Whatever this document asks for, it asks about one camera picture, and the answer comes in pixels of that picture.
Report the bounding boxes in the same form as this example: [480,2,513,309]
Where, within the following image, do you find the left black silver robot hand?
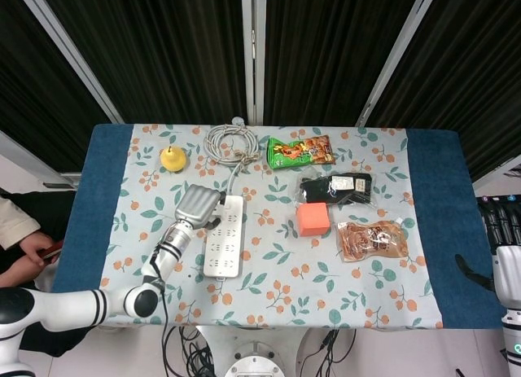
[173,183,228,232]

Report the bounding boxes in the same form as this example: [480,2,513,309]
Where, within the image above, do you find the bystander bare hand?
[18,230,63,267]

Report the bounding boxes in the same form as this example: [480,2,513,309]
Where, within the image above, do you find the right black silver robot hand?
[454,201,521,301]

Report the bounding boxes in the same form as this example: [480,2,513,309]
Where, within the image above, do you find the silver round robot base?
[223,339,287,377]

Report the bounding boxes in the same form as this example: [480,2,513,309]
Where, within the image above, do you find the white power strip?
[202,193,246,282]

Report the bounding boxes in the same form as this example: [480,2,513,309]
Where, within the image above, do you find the beige jacket sleeve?
[0,193,42,251]

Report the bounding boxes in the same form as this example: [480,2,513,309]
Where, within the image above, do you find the yellow pear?
[159,145,190,174]

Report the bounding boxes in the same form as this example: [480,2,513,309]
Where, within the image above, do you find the blue table cover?
[50,123,506,331]

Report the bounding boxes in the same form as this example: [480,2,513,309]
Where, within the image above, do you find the black device with coloured lights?
[478,193,521,207]

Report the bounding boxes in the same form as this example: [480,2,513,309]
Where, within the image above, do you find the orange foam cube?
[295,201,331,237]

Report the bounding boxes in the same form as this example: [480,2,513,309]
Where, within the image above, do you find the green orange snack bag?
[265,134,337,171]

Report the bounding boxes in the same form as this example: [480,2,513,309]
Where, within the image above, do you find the floral tablecloth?
[92,123,445,331]

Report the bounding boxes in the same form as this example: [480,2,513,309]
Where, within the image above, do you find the black socks in plastic pack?
[299,172,374,206]

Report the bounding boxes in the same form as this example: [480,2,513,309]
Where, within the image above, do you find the brown snack pouch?
[336,218,409,264]

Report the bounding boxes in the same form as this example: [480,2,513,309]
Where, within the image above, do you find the black curtain panel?
[263,0,425,126]
[0,0,112,173]
[365,0,521,183]
[36,0,248,125]

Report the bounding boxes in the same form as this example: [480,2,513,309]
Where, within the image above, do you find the white cable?
[203,123,262,199]

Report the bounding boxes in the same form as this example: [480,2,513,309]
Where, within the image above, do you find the black cable bundle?
[316,328,357,377]
[161,323,223,377]

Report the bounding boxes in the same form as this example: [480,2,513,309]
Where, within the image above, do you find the white frame post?
[15,0,124,125]
[239,0,267,125]
[355,0,444,128]

